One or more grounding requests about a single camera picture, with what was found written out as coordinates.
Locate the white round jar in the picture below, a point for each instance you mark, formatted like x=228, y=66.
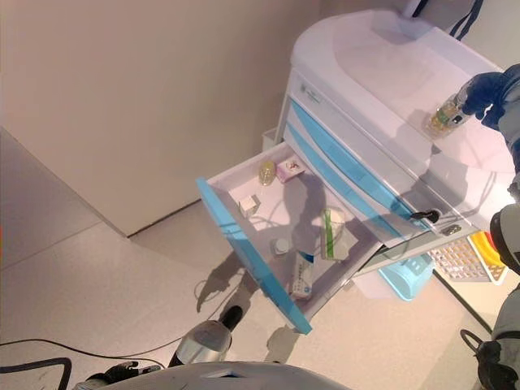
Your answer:
x=280, y=247

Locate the white medical cart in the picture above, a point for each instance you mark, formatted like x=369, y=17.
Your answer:
x=386, y=61

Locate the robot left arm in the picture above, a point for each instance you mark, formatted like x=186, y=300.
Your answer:
x=87, y=385

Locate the small yellow capsule bottle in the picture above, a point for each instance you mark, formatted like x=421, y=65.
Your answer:
x=267, y=174

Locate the clear bottle yellow capsules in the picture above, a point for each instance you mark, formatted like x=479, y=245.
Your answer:
x=443, y=120

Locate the white lockable cart drawer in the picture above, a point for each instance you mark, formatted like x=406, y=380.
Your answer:
x=325, y=103

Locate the pink medicine box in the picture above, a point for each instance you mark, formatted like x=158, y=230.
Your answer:
x=287, y=172

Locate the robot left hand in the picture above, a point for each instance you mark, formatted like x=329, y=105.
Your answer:
x=122, y=371

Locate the light blue waste bin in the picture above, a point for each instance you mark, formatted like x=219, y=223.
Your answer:
x=406, y=280

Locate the small white box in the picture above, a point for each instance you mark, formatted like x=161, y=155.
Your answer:
x=248, y=205

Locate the blue front cart drawer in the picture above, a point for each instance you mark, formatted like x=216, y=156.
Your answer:
x=298, y=142
x=252, y=260
x=310, y=122

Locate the grey robot torso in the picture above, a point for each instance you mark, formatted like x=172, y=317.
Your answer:
x=243, y=380

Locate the yellow sharps container red lid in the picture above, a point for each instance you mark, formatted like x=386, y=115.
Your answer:
x=485, y=243

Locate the black cart key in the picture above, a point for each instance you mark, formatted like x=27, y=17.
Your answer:
x=430, y=213

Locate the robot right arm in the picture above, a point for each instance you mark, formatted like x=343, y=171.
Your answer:
x=508, y=243

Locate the blue white medicine box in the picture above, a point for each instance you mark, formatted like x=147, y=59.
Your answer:
x=302, y=276

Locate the green white plastic packet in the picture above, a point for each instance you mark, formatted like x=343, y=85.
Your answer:
x=329, y=235

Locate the robot left leg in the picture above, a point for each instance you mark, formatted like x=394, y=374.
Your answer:
x=205, y=341

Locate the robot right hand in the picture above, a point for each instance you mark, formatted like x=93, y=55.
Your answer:
x=491, y=93

